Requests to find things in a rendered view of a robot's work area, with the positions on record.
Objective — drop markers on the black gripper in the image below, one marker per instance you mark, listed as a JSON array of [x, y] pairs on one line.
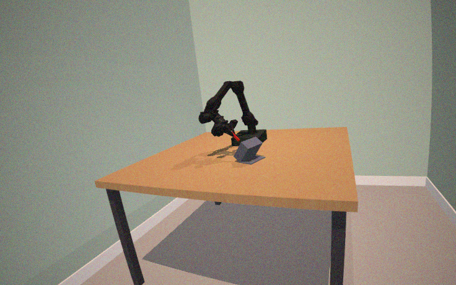
[[224, 126]]

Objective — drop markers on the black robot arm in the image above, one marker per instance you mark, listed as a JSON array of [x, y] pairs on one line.
[[210, 111]]

